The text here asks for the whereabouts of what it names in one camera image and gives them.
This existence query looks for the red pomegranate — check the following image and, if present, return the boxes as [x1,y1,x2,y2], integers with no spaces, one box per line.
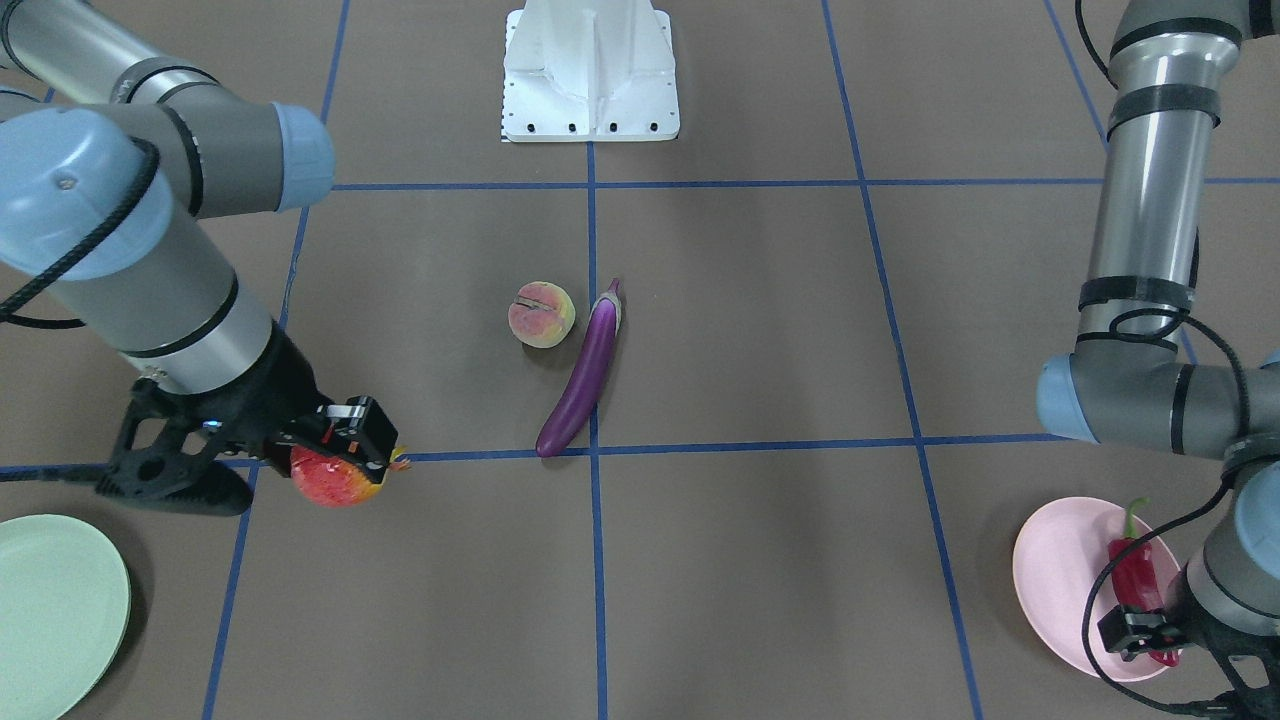
[291,446,384,509]

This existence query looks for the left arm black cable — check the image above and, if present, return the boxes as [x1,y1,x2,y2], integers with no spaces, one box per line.
[1074,0,1280,716]

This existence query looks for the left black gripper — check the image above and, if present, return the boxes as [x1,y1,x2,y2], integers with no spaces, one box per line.
[1098,580,1279,719]

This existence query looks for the peach with slit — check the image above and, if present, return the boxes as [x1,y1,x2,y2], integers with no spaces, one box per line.
[507,281,577,348]

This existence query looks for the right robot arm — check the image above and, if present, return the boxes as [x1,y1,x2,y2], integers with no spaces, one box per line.
[3,1,403,516]

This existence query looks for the red chili pepper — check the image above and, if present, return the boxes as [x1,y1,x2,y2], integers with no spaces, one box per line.
[1100,497,1180,667]

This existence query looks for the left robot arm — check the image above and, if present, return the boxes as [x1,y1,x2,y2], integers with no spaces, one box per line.
[1037,1,1277,719]

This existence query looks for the pink plate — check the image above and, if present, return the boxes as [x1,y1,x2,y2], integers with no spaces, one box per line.
[1012,497,1181,683]

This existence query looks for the light green plate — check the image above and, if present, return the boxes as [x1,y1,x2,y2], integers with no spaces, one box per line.
[1,514,132,719]

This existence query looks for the purple eggplant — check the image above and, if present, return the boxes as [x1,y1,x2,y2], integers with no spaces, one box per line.
[535,277,623,457]

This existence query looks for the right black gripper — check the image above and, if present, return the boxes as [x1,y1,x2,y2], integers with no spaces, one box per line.
[96,325,398,516]

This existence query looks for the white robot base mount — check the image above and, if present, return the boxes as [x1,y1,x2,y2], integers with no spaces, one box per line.
[500,1,681,143]

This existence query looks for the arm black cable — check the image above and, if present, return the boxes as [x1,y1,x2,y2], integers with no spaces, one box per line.
[0,138,161,329]
[1074,0,1280,716]

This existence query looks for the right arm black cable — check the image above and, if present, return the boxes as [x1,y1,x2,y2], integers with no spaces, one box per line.
[0,138,161,329]

